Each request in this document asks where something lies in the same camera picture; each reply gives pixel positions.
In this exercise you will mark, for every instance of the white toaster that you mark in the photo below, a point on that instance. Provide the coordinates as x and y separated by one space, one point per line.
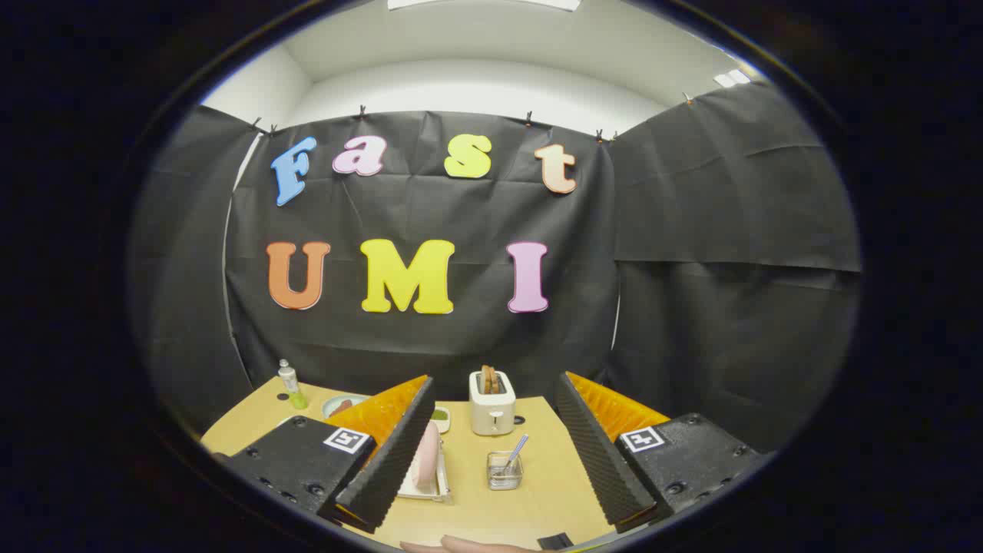
491 415

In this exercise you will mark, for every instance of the pink plate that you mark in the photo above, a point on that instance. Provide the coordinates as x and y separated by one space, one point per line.
425 457

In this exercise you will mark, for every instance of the brown sausage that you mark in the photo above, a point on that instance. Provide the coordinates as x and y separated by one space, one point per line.
342 406

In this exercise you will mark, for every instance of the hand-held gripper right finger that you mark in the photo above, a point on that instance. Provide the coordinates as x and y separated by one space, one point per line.
595 453

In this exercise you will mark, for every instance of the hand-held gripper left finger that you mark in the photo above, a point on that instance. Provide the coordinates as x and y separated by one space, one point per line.
392 453

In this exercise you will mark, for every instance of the ceiling light panel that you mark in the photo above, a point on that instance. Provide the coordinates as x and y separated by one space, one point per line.
476 4
732 77

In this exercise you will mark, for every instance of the square metal mesh basket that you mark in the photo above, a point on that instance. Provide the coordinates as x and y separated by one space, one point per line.
504 478

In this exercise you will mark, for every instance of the white divided seed tray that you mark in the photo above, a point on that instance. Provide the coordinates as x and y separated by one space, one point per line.
441 418

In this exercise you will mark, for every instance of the small green-bottomed bottle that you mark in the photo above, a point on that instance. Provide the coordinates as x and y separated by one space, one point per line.
290 384

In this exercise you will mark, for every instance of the brown toast slice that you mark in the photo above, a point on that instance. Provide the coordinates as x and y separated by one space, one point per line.
494 379
485 379

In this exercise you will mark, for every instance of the light green plate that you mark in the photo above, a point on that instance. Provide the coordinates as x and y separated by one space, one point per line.
332 402

